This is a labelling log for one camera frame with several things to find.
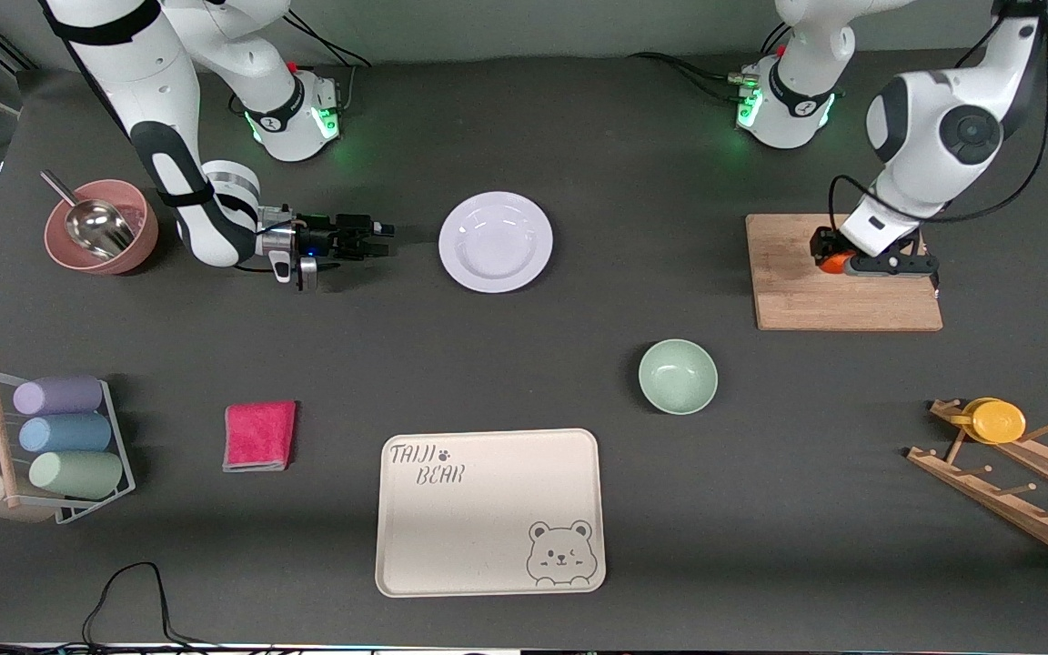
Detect white round plate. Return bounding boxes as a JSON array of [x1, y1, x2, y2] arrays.
[[438, 191, 554, 294]]

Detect wooden cutting board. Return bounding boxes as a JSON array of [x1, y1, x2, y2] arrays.
[[745, 214, 944, 332]]

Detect pink bowl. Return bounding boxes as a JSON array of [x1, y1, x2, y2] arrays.
[[44, 178, 160, 276]]

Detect pale green bowl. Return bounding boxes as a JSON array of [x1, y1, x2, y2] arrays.
[[638, 338, 720, 416]]

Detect pink folded cloth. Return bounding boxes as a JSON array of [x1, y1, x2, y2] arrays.
[[222, 400, 298, 473]]

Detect metal scoop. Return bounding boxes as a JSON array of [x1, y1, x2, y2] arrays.
[[40, 169, 136, 260]]

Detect yellow cup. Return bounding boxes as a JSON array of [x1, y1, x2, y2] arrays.
[[962, 398, 1027, 445]]

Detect cream bear print tray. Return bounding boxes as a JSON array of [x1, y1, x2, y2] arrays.
[[376, 428, 607, 599]]

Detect wooden peg drying rack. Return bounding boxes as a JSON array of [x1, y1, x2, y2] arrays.
[[906, 398, 1048, 574]]

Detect purple cup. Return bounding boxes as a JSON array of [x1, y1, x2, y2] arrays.
[[13, 376, 105, 417]]

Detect blue cup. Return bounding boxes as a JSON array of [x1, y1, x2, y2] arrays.
[[18, 413, 113, 454]]

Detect green cup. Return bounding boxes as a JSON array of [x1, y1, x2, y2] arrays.
[[29, 450, 125, 500]]

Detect black right base cables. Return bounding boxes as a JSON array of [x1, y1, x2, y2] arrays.
[[283, 9, 370, 115]]

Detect black base cables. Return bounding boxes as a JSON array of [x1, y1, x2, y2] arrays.
[[629, 23, 789, 101], [283, 9, 370, 115]]

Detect black left base cables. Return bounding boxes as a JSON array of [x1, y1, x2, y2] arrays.
[[629, 23, 789, 101]]

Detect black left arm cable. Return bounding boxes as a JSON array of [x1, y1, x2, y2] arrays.
[[829, 0, 1048, 239]]

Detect white wire cup rack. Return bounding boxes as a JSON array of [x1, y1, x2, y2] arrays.
[[0, 366, 136, 526]]

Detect black floor cable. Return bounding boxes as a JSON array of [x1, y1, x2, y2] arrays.
[[83, 562, 216, 649]]

